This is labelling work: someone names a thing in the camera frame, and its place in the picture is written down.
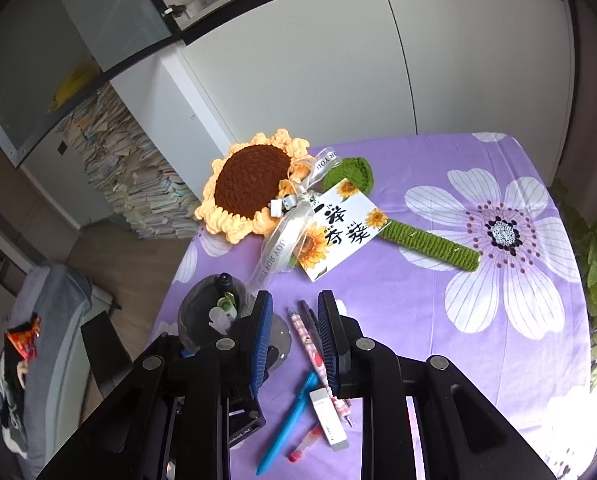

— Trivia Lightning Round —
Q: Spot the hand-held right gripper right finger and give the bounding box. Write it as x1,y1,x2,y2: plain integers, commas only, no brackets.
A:
317,289,559,480

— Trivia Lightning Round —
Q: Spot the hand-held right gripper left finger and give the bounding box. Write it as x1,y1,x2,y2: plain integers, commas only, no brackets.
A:
36,290,274,480

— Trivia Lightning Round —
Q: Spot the pink patterned pen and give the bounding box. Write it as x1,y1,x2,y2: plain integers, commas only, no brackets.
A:
288,311,354,429

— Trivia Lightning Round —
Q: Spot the black pen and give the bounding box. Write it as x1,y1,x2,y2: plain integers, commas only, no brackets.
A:
297,300,322,334

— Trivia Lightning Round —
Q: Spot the blue pen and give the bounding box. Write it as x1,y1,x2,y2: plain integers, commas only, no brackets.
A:
256,371,319,476

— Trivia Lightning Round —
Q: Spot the grey white pen holder cup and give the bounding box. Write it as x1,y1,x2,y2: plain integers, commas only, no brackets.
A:
177,272,292,376

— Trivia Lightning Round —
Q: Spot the small white stationery item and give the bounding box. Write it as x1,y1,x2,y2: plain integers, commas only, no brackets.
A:
207,309,230,335

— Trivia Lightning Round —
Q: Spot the green white stationery item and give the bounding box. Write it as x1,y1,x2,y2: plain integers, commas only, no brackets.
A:
217,294,240,319

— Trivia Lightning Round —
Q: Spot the red clear lead case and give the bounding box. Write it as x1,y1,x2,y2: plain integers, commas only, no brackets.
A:
287,424,324,463

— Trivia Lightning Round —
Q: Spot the white eraser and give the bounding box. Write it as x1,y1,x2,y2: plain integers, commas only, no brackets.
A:
309,387,350,454

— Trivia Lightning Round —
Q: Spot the white printed ribbon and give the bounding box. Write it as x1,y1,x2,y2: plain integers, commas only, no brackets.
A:
251,146,340,292

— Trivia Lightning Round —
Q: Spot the sunflower print card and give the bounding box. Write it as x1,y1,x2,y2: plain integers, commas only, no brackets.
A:
298,178,391,282

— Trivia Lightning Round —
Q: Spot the small white clip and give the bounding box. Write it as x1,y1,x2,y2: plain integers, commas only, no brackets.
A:
270,195,297,219

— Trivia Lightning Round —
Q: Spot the purple floral tablecloth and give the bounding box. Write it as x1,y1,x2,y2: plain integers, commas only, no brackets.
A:
148,132,597,480

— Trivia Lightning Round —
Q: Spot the crochet sunflower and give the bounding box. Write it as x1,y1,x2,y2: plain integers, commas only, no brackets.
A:
194,128,482,272

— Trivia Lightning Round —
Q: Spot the grey blanket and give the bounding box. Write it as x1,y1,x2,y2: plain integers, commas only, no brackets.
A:
0,264,115,480

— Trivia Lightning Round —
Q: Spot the pile of books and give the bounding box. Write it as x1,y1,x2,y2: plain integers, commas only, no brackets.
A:
57,82,202,241

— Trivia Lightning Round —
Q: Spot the black white clothing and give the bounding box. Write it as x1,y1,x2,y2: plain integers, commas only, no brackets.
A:
0,350,32,457

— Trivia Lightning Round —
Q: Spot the orange snack packet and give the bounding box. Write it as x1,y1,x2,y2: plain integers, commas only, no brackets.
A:
5,314,42,362

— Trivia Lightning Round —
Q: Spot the white cabinet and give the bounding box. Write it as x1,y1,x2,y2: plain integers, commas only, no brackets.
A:
111,0,577,211

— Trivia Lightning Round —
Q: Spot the yellow object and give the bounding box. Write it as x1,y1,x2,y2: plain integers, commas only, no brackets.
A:
47,62,98,112

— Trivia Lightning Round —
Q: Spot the glass cabinet door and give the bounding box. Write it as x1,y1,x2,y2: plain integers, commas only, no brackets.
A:
0,0,184,166

